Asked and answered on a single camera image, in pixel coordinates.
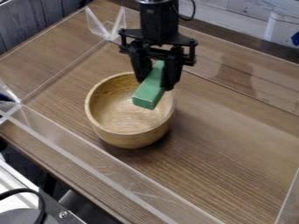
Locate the brown wooden bowl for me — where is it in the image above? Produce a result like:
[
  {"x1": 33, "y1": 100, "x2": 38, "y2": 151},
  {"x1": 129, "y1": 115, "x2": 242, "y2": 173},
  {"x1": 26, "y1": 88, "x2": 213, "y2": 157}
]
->
[{"x1": 84, "y1": 72, "x2": 174, "y2": 149}]

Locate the clear acrylic corner bracket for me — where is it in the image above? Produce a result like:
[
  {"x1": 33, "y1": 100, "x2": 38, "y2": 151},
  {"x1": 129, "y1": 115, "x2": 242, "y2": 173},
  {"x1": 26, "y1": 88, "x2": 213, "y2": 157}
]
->
[{"x1": 84, "y1": 7, "x2": 126, "y2": 42}]

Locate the clear acrylic left bracket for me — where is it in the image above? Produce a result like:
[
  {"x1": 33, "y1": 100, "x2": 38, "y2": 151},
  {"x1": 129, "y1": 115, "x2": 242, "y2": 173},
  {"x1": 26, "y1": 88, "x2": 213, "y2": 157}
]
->
[{"x1": 0, "y1": 82, "x2": 21, "y2": 125}]

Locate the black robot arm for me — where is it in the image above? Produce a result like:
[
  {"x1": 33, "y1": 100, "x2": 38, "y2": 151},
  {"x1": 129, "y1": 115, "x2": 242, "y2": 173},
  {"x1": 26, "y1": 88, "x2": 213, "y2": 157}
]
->
[{"x1": 117, "y1": 0, "x2": 198, "y2": 91}]

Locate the clear acrylic front wall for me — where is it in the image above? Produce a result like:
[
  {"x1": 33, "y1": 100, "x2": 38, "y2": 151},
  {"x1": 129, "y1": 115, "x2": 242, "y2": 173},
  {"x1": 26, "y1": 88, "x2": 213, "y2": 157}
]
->
[{"x1": 0, "y1": 105, "x2": 224, "y2": 224}]

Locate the grey metal stand base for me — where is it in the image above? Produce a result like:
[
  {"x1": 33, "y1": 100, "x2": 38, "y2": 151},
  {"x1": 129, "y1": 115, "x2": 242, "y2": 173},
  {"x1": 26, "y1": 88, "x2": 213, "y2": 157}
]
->
[{"x1": 0, "y1": 188, "x2": 86, "y2": 224}]

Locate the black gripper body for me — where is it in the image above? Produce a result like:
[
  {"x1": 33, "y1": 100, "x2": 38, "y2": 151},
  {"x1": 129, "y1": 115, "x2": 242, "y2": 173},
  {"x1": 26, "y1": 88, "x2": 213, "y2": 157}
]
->
[{"x1": 117, "y1": 28, "x2": 198, "y2": 67}]

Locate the green rectangular block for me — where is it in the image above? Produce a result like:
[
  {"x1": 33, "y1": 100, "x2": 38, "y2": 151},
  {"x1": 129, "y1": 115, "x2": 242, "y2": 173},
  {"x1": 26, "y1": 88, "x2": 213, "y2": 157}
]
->
[{"x1": 132, "y1": 60, "x2": 164, "y2": 110}]

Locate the black cable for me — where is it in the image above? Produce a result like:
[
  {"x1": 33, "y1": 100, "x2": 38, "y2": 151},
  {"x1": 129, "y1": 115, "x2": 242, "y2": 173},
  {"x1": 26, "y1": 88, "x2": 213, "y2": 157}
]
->
[{"x1": 0, "y1": 187, "x2": 45, "y2": 224}]

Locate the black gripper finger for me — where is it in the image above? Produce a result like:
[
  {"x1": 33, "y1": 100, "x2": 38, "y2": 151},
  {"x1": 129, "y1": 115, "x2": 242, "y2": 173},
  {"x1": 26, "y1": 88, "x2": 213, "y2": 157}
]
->
[
  {"x1": 128, "y1": 42, "x2": 152, "y2": 83},
  {"x1": 161, "y1": 47, "x2": 182, "y2": 91}
]

